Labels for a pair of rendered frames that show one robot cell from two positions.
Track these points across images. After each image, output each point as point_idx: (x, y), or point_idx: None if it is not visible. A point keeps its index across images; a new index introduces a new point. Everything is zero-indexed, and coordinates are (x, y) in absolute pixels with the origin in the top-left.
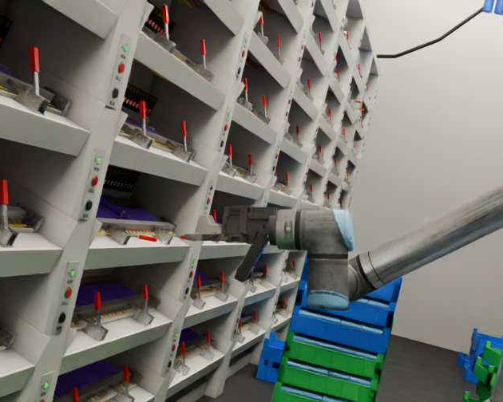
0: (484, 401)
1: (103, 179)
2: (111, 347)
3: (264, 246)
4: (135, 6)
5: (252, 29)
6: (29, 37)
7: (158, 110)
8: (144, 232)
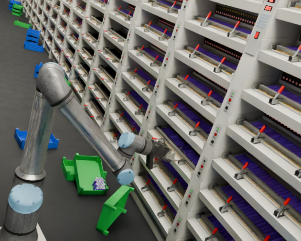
0: (44, 172)
1: (152, 114)
2: (152, 174)
3: (148, 154)
4: (163, 71)
5: (242, 89)
6: None
7: None
8: (179, 156)
